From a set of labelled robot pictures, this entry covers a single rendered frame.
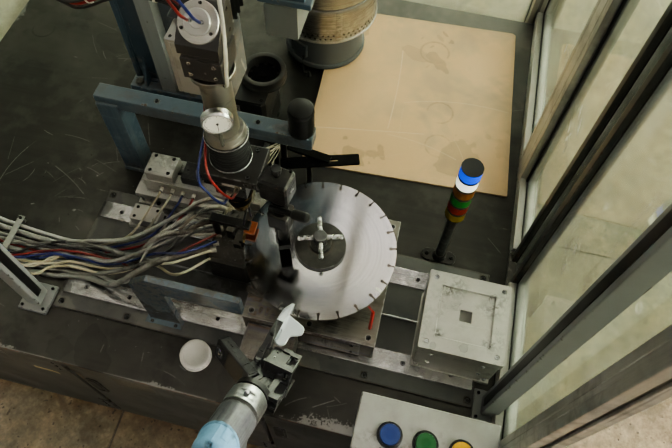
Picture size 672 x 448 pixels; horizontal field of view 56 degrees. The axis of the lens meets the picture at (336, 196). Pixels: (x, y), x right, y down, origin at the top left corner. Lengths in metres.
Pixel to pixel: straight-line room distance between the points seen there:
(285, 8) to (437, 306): 0.69
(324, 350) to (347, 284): 0.21
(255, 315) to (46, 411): 1.15
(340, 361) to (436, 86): 0.86
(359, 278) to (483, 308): 0.28
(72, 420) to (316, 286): 1.25
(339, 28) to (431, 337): 0.85
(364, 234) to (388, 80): 0.65
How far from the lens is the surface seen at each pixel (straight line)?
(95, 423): 2.33
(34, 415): 2.41
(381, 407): 1.31
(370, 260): 1.35
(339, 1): 1.67
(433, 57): 1.97
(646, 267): 0.77
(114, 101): 1.53
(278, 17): 1.29
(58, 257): 1.68
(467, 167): 1.25
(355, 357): 1.47
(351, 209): 1.40
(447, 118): 1.83
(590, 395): 0.92
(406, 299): 1.54
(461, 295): 1.41
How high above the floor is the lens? 2.18
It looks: 60 degrees down
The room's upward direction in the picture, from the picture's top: 2 degrees clockwise
